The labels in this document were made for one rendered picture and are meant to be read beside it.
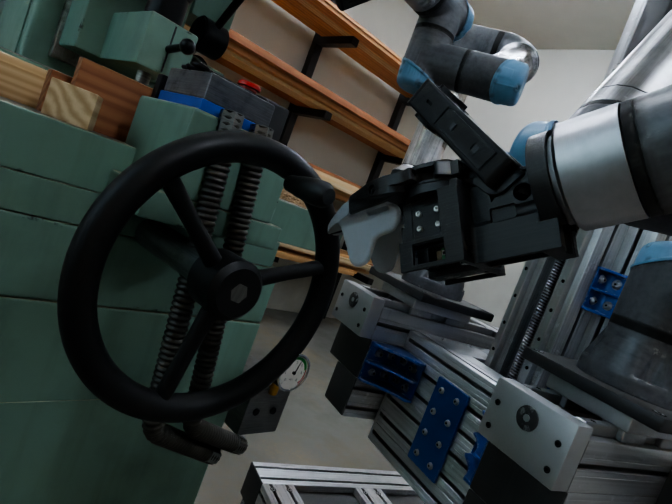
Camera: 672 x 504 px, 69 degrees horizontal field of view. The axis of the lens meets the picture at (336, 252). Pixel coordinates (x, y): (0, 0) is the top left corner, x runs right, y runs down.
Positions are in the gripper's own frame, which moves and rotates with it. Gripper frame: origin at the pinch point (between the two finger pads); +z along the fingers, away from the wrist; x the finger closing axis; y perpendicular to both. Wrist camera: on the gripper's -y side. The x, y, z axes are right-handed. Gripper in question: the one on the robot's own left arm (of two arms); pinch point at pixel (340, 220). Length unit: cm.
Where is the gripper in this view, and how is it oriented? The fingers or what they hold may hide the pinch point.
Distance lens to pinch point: 46.8
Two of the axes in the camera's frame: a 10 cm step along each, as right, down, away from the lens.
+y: 0.3, 9.6, -2.7
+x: 6.6, 1.9, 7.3
